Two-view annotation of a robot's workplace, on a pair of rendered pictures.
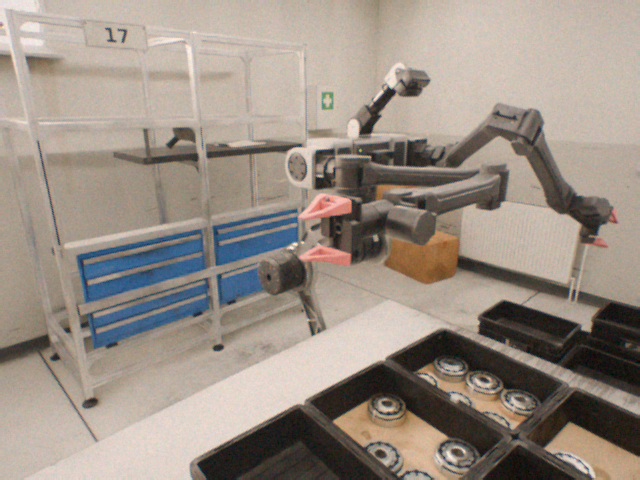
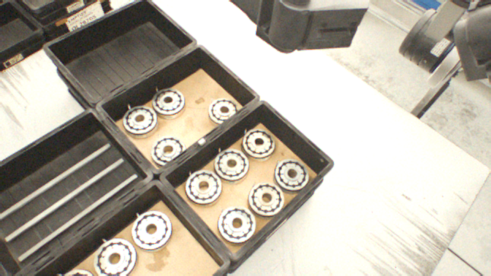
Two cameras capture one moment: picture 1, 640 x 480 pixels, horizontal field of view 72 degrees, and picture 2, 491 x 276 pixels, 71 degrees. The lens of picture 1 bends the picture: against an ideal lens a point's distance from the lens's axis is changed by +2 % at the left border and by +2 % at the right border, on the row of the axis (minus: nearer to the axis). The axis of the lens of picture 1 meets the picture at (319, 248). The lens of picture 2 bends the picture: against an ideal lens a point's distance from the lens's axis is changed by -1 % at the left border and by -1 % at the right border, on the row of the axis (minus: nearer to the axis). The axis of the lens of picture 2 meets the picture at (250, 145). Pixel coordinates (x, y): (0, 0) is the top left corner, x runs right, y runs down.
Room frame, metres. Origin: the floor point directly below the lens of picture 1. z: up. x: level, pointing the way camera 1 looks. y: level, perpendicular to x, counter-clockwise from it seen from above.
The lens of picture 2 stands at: (0.94, -0.82, 1.79)
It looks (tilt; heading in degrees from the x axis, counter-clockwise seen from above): 60 degrees down; 76
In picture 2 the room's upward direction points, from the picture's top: 11 degrees clockwise
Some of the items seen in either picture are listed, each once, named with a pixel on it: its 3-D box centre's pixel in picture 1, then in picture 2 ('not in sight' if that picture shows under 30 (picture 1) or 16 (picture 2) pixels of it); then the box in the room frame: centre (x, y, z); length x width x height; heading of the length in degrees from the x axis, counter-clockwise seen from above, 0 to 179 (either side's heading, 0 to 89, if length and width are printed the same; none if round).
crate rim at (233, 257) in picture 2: (471, 374); (250, 171); (1.05, -0.43, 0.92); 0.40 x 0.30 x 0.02; 40
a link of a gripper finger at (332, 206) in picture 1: (323, 221); not in sight; (0.65, -0.01, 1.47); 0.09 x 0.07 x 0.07; 135
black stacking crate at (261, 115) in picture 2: (469, 389); (248, 179); (1.05, -0.43, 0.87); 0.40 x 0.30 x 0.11; 40
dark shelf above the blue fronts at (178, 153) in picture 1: (218, 151); not in sight; (3.01, 0.69, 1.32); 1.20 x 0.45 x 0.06; 134
